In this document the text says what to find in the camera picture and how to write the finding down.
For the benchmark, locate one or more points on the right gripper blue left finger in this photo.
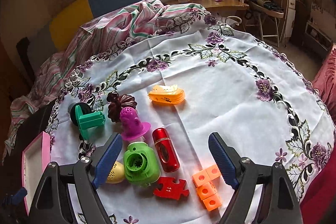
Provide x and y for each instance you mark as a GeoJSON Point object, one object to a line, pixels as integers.
{"type": "Point", "coordinates": [104, 158]}

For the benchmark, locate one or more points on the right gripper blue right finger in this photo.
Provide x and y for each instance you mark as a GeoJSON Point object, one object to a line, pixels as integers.
{"type": "Point", "coordinates": [226, 158]}

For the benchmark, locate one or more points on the yellow perforated egg toy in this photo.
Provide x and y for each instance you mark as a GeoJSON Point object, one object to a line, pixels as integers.
{"type": "Point", "coordinates": [117, 174]}

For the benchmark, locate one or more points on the orange linked cubes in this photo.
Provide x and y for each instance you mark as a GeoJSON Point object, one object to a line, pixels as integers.
{"type": "Point", "coordinates": [206, 190]}

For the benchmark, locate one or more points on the green toy camera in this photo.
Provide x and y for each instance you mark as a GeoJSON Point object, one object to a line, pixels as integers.
{"type": "Point", "coordinates": [140, 164]}

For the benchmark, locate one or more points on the magenta perforated cone toy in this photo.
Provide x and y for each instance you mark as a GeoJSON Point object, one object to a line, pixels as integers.
{"type": "Point", "coordinates": [132, 126]}

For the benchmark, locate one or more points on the green plastic spool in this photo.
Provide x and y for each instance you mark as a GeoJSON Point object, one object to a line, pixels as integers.
{"type": "Point", "coordinates": [88, 121]}

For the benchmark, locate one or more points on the black grey jar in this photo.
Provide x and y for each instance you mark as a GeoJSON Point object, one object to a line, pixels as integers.
{"type": "Point", "coordinates": [85, 109]}

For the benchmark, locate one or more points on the red puzzle piece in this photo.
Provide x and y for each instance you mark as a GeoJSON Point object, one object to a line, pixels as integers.
{"type": "Point", "coordinates": [170, 188]}

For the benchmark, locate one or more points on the red metallic cylinder case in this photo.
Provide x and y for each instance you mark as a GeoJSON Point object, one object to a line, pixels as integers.
{"type": "Point", "coordinates": [165, 150]}

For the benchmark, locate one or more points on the dark brown pumpkin ornament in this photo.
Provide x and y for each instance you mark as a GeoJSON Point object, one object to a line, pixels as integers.
{"type": "Point", "coordinates": [117, 103]}

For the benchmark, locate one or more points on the orange plastic case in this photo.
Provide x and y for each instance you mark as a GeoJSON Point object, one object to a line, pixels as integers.
{"type": "Point", "coordinates": [167, 94]}

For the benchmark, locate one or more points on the pink white shallow box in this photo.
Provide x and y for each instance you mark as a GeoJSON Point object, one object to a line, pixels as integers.
{"type": "Point", "coordinates": [35, 158]}

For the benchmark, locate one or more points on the white floral embroidered tablecloth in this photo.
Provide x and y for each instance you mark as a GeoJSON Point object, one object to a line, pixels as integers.
{"type": "Point", "coordinates": [235, 85]}

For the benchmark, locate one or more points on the pink striped bed sheet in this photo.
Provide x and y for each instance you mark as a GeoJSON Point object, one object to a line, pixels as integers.
{"type": "Point", "coordinates": [102, 39]}

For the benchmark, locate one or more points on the grey yellow blue headboard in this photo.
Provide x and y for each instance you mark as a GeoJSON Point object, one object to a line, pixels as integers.
{"type": "Point", "coordinates": [57, 34]}

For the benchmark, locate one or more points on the wooden folding chair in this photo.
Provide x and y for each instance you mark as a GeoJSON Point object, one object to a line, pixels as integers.
{"type": "Point", "coordinates": [269, 17]}

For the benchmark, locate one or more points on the wooden side table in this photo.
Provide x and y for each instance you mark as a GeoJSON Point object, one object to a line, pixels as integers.
{"type": "Point", "coordinates": [224, 7]}

